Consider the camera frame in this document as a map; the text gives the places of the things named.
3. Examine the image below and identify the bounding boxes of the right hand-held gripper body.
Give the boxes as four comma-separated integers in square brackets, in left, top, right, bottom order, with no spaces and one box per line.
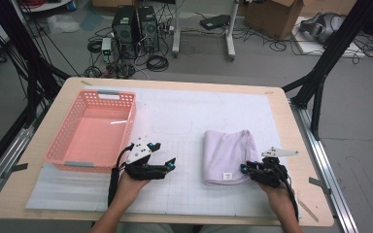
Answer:
[248,147,299,189]

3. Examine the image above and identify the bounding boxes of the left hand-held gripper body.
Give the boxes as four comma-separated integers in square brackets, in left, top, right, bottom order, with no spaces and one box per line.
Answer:
[124,138,170,182]

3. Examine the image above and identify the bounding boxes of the lilac printed towel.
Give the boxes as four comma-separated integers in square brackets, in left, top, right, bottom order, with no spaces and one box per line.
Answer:
[202,129,260,186]

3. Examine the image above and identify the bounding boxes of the pink plastic basket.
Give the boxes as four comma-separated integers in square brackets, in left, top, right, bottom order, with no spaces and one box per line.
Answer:
[44,89,138,174]

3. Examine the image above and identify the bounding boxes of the person's left hand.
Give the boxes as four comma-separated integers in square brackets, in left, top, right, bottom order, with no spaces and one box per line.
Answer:
[114,173,153,209]

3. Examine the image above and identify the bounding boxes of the person's right hand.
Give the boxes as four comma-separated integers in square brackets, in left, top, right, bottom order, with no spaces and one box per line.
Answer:
[258,182,295,216]

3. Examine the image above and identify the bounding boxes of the white grid mat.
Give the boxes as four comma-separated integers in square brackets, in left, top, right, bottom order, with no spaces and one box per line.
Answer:
[25,85,304,218]

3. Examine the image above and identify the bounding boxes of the person's legs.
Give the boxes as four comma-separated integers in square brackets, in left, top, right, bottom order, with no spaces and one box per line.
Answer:
[116,223,273,233]

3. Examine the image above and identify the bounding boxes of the small white power unit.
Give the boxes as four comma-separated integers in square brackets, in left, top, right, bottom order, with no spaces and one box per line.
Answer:
[101,37,114,63]

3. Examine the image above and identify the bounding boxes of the black computer tower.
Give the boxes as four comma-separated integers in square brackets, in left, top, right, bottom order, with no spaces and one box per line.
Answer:
[137,5,160,53]
[111,5,140,60]

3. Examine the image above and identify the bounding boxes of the white metal stand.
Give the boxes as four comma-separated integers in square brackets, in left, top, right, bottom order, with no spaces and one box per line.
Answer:
[171,0,241,62]

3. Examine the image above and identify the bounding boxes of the white floor board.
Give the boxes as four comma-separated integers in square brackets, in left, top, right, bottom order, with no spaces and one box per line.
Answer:
[292,16,367,59]

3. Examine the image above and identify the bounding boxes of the flat black device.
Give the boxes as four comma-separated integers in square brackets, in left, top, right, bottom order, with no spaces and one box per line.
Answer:
[199,14,231,31]

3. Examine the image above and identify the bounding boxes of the open cardboard box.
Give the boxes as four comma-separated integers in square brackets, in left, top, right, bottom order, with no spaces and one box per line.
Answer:
[243,0,305,41]

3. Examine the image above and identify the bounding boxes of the grey headset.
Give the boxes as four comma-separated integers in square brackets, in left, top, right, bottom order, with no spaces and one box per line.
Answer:
[299,12,346,45]

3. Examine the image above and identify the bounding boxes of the clear plastic bag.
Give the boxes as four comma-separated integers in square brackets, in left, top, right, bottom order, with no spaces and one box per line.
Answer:
[47,13,82,35]

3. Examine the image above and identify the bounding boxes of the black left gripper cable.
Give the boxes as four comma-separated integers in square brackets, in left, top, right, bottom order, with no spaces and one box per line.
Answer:
[108,143,135,208]

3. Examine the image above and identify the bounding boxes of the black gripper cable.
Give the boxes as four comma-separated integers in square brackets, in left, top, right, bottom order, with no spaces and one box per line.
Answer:
[280,168,300,222]
[108,143,135,208]

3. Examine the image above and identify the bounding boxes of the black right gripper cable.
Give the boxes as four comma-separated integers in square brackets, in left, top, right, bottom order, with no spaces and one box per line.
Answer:
[280,168,300,222]

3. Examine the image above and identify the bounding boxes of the grey metal bracket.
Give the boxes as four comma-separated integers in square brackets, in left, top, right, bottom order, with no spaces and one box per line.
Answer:
[1,163,29,180]
[308,177,332,195]

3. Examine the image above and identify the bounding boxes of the aluminium rail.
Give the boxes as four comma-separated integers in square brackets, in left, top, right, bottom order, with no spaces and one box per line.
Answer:
[289,101,360,233]
[0,127,35,212]

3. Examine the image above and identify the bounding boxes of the coiled black cable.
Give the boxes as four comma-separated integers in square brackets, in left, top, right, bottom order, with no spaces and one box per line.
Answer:
[146,54,170,73]

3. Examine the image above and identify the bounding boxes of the tangle of black floor cables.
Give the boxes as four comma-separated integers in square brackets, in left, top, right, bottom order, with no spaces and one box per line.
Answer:
[232,25,373,64]

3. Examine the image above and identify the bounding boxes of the black metal frame post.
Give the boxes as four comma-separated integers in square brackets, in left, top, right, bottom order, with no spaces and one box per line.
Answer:
[0,0,71,129]
[281,0,373,142]

